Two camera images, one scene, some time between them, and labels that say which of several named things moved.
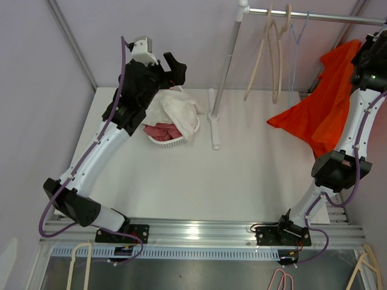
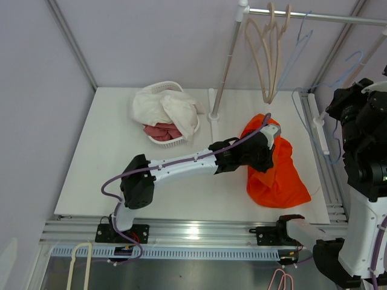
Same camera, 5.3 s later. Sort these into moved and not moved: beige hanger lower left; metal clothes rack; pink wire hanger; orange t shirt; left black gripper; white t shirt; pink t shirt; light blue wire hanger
Moved: left black gripper; orange t shirt; light blue wire hanger
Not moved: pink t shirt; pink wire hanger; white t shirt; beige hanger lower left; metal clothes rack
